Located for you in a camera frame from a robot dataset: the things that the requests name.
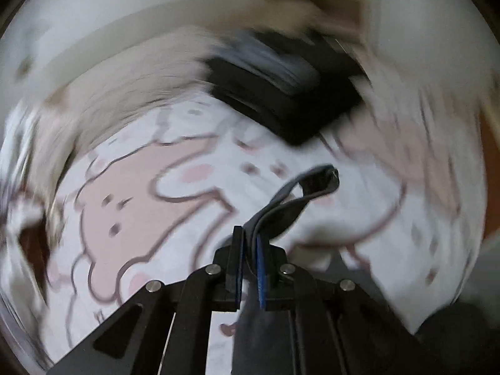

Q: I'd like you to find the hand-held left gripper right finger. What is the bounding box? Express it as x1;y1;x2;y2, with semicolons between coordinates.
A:
252;233;446;375

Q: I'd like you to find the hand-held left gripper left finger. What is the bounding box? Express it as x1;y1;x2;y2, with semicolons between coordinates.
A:
47;226;247;375

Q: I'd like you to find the dark grey garment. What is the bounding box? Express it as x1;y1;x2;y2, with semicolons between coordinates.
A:
231;165;415;375

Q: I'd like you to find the stack of dark folded clothes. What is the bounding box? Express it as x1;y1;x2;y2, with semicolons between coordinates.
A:
205;27;366;146

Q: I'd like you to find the white cartoon printed blanket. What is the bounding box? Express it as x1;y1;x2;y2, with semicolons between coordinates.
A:
0;86;489;373

